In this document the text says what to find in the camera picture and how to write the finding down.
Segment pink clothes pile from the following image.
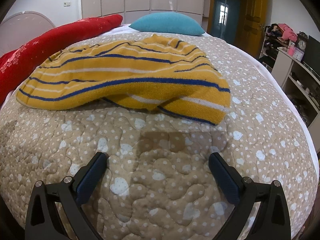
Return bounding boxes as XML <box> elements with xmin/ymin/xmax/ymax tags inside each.
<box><xmin>278</xmin><ymin>23</ymin><xmax>298</xmax><ymax>42</ymax></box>

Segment yellow striped knit sweater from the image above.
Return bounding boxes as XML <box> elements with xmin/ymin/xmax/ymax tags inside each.
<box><xmin>16</xmin><ymin>35</ymin><xmax>231</xmax><ymax>125</ymax></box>

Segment brown wooden door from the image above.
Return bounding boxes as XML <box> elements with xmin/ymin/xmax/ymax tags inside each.
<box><xmin>234</xmin><ymin>0</ymin><xmax>268</xmax><ymax>57</ymax></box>

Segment black television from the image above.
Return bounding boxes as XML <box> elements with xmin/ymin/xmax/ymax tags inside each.
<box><xmin>303</xmin><ymin>35</ymin><xmax>320</xmax><ymax>74</ymax></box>

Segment teal pillow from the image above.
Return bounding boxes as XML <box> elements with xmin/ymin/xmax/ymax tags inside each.
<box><xmin>129</xmin><ymin>12</ymin><xmax>205</xmax><ymax>36</ymax></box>

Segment small desk clock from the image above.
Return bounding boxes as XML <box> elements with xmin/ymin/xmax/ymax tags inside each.
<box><xmin>296</xmin><ymin>38</ymin><xmax>307</xmax><ymax>51</ymax></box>

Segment beige white-dotted quilt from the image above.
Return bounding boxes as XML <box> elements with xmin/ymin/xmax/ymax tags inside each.
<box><xmin>1</xmin><ymin>35</ymin><xmax>319</xmax><ymax>239</ymax></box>

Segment white round headboard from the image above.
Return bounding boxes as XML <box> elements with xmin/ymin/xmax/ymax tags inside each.
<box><xmin>0</xmin><ymin>11</ymin><xmax>55</xmax><ymax>56</ymax></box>

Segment red snowflake blanket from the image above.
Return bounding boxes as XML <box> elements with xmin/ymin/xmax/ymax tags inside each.
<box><xmin>0</xmin><ymin>14</ymin><xmax>123</xmax><ymax>104</ymax></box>

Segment white shelf unit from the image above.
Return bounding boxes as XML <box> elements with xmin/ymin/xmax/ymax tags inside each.
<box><xmin>259</xmin><ymin>23</ymin><xmax>319</xmax><ymax>153</ymax></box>

